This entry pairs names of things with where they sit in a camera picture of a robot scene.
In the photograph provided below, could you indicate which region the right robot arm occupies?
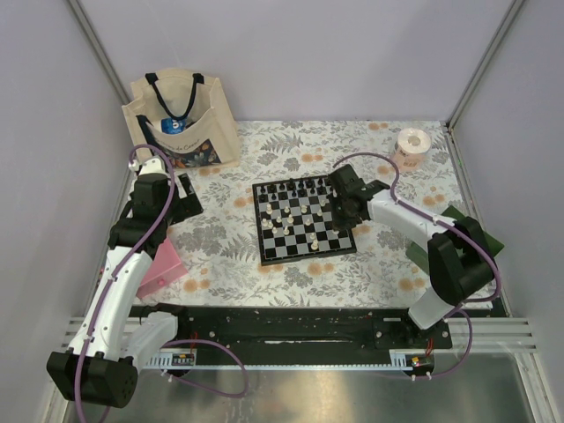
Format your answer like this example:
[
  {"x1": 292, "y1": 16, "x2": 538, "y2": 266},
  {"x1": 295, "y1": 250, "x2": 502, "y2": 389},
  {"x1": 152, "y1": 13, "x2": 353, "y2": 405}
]
[{"x1": 329, "y1": 165, "x2": 501, "y2": 349}]

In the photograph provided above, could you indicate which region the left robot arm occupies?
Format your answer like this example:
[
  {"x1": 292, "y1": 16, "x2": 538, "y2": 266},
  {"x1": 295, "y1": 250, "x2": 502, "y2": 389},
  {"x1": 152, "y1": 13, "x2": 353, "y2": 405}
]
[{"x1": 47, "y1": 172, "x2": 203, "y2": 408}]

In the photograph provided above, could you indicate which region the black magnetic chess board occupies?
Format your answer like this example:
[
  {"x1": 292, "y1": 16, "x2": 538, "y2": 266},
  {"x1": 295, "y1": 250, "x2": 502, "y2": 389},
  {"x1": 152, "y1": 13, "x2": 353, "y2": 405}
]
[{"x1": 252, "y1": 175, "x2": 357, "y2": 266}]

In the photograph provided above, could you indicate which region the pink plastic box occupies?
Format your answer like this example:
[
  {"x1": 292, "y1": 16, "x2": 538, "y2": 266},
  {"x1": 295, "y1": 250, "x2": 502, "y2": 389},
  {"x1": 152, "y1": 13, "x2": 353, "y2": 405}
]
[{"x1": 136, "y1": 238, "x2": 188, "y2": 299}]

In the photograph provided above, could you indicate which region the floral patterned table mat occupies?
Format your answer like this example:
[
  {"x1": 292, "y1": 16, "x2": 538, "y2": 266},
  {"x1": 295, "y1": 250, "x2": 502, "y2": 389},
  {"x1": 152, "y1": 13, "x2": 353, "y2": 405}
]
[{"x1": 105, "y1": 119, "x2": 494, "y2": 309}]

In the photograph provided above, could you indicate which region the pink wrapped toilet paper roll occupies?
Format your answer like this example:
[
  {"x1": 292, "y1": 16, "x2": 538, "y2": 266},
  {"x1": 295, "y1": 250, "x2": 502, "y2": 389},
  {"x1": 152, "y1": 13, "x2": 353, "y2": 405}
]
[{"x1": 391, "y1": 128, "x2": 432, "y2": 172}]

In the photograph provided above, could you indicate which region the dark green plastic box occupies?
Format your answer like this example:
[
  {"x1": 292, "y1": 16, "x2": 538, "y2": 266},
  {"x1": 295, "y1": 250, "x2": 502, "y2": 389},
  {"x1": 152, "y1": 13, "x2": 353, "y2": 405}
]
[{"x1": 405, "y1": 205, "x2": 504, "y2": 275}]

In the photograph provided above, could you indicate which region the cream canvas tote bag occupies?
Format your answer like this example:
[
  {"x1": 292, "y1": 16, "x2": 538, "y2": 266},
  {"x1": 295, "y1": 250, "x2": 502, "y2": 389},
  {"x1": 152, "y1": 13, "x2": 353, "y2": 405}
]
[{"x1": 122, "y1": 68, "x2": 241, "y2": 168}]

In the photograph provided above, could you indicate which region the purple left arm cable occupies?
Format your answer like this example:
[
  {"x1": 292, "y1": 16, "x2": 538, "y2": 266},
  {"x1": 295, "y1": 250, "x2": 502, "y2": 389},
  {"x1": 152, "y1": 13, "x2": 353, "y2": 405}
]
[{"x1": 72, "y1": 144, "x2": 250, "y2": 423}]

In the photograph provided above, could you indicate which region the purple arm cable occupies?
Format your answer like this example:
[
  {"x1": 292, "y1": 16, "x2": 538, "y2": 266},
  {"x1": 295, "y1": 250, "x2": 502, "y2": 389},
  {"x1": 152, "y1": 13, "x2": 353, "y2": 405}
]
[
  {"x1": 332, "y1": 152, "x2": 503, "y2": 381},
  {"x1": 72, "y1": 144, "x2": 250, "y2": 423}
]

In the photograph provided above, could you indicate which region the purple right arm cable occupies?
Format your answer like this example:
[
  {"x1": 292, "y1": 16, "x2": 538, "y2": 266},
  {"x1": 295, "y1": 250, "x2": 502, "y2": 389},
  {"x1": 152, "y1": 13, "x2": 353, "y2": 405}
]
[{"x1": 332, "y1": 152, "x2": 503, "y2": 381}]

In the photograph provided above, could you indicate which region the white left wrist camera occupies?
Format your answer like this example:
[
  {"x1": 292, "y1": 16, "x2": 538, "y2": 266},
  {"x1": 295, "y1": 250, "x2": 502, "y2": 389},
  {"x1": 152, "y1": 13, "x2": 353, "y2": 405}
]
[{"x1": 128, "y1": 156, "x2": 168, "y2": 177}]

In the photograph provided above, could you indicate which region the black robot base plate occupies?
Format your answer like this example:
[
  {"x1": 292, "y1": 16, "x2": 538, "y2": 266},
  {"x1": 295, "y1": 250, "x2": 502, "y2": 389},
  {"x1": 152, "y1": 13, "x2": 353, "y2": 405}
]
[{"x1": 130, "y1": 303, "x2": 453, "y2": 367}]

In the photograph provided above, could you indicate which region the white slotted cable duct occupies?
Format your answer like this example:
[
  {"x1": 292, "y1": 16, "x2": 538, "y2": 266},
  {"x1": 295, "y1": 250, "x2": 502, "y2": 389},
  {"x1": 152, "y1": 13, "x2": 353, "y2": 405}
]
[{"x1": 145, "y1": 349, "x2": 197, "y2": 370}]

